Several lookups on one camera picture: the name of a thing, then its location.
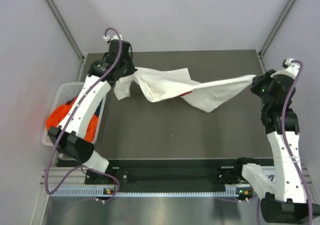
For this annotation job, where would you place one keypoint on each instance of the aluminium frame rail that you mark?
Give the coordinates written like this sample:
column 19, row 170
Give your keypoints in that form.
column 77, row 177

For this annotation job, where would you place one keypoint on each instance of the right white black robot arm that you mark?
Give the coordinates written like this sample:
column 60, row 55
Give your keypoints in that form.
column 288, row 199

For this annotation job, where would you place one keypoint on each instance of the orange t-shirt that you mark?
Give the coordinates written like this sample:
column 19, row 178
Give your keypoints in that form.
column 59, row 114

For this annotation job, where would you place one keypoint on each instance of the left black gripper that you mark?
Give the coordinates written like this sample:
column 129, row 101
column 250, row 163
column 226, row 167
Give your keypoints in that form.
column 131, row 69

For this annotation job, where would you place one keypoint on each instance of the white t-shirt red print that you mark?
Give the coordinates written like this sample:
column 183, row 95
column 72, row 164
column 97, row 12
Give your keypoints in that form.
column 159, row 85

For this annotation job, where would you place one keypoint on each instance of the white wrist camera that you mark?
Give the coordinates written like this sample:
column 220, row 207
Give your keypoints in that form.
column 107, row 38
column 291, row 68

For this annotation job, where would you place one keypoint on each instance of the grey slotted cable duct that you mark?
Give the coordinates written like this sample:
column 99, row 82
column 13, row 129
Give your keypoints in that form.
column 242, row 192

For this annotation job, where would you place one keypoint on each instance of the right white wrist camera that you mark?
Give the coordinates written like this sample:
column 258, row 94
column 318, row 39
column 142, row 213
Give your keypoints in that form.
column 291, row 68

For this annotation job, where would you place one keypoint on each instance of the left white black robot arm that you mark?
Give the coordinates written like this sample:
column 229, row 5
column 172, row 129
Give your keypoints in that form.
column 69, row 134

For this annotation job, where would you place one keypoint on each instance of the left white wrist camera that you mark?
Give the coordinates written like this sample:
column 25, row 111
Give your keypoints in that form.
column 107, row 38

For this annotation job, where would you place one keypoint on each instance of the right aluminium corner post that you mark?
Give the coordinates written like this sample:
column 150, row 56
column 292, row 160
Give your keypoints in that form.
column 278, row 24

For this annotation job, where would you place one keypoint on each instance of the aluminium corner post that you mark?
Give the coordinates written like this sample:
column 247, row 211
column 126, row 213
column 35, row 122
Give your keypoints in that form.
column 62, row 24
column 278, row 24

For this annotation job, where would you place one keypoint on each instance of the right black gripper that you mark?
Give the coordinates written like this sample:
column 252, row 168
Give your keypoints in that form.
column 257, row 80

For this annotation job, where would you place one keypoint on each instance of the left aluminium corner post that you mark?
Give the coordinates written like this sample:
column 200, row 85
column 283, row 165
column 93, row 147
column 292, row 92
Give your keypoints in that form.
column 62, row 24

